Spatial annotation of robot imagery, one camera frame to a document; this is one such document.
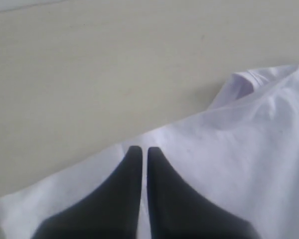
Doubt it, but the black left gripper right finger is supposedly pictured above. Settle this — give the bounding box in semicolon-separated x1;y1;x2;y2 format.
147;147;260;239

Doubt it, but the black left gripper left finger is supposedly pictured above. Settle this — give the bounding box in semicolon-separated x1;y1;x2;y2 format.
33;146;143;239

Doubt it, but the white t-shirt with red print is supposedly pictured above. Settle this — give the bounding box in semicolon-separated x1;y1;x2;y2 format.
0;65;299;239

